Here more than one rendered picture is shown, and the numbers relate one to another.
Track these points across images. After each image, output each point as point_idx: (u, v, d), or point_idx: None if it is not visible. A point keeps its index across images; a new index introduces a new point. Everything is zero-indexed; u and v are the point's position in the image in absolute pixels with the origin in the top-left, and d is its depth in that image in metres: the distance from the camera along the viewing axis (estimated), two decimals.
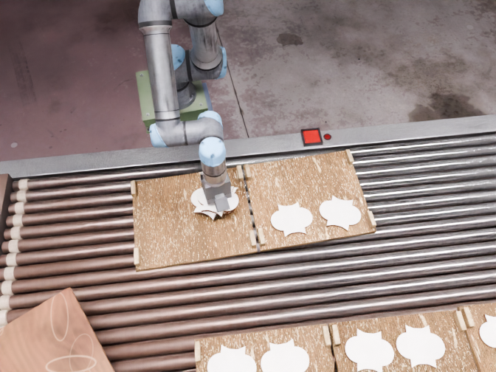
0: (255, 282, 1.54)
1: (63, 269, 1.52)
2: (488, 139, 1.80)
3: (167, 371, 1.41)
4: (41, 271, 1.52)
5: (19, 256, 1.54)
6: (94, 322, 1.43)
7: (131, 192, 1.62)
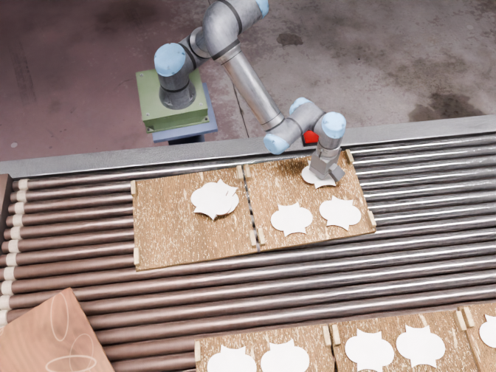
0: (255, 282, 1.54)
1: (63, 269, 1.52)
2: (488, 139, 1.80)
3: (167, 371, 1.41)
4: (41, 271, 1.52)
5: (19, 256, 1.54)
6: (94, 322, 1.43)
7: (131, 192, 1.62)
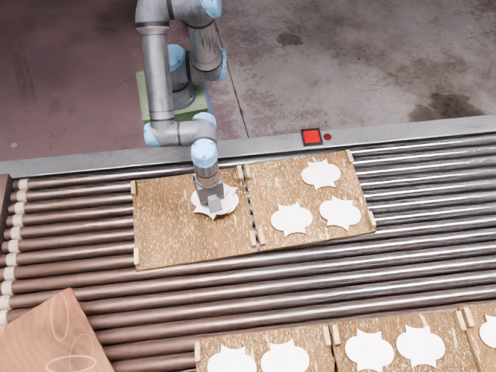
0: (255, 282, 1.54)
1: (63, 269, 1.52)
2: (488, 139, 1.80)
3: (167, 371, 1.41)
4: (41, 271, 1.52)
5: (19, 256, 1.54)
6: (94, 322, 1.43)
7: (131, 192, 1.62)
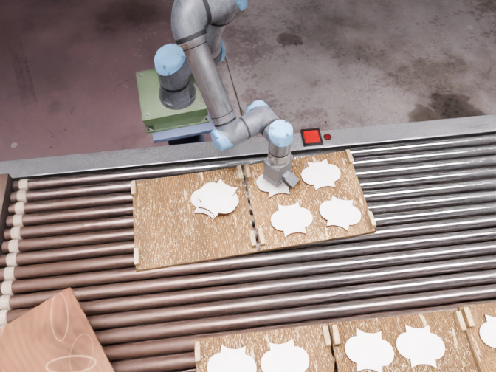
0: (255, 282, 1.54)
1: (63, 269, 1.52)
2: (488, 139, 1.80)
3: (167, 371, 1.41)
4: (41, 271, 1.52)
5: (19, 256, 1.54)
6: (94, 322, 1.43)
7: (131, 192, 1.62)
